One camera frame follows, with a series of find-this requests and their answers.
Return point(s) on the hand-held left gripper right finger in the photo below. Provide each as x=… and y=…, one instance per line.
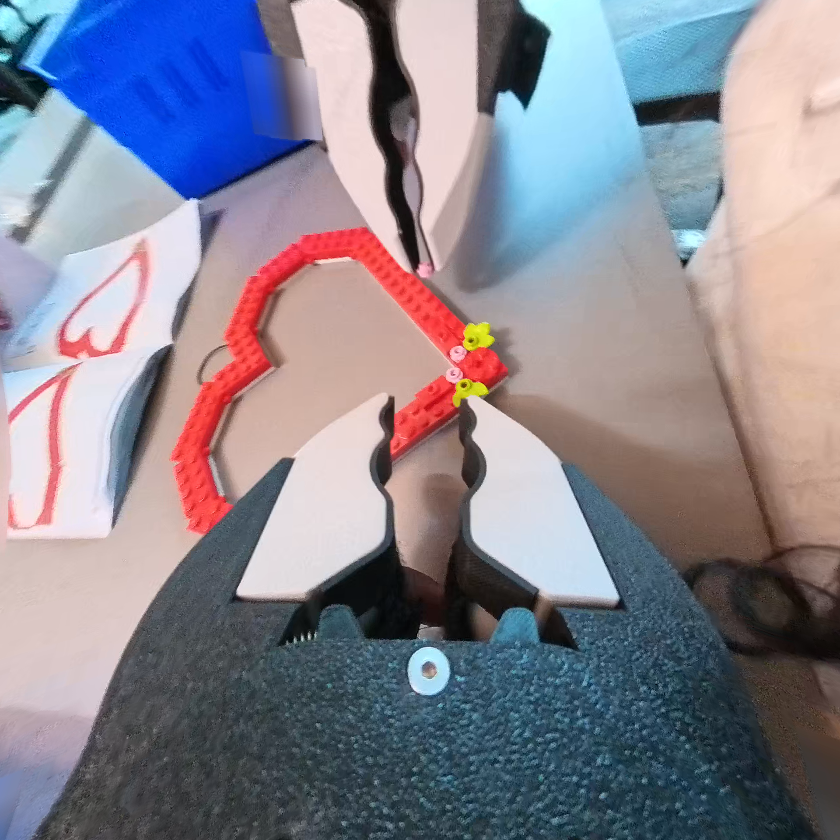
x=538, y=525

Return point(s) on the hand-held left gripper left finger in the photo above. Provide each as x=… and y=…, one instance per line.
x=321, y=518

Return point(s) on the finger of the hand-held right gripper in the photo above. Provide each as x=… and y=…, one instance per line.
x=348, y=170
x=446, y=98

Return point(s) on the red brick heart frame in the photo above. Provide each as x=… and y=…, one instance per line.
x=197, y=446

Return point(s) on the lime green leaf piece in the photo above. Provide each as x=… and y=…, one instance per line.
x=478, y=336
x=470, y=392

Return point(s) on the black mesh office chair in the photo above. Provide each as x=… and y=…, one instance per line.
x=676, y=109

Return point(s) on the blue plastic bin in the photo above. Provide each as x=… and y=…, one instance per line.
x=164, y=98

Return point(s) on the open instruction booklet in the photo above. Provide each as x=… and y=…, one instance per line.
x=79, y=459

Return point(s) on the person's beige clothed leg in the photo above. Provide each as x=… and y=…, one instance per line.
x=781, y=328

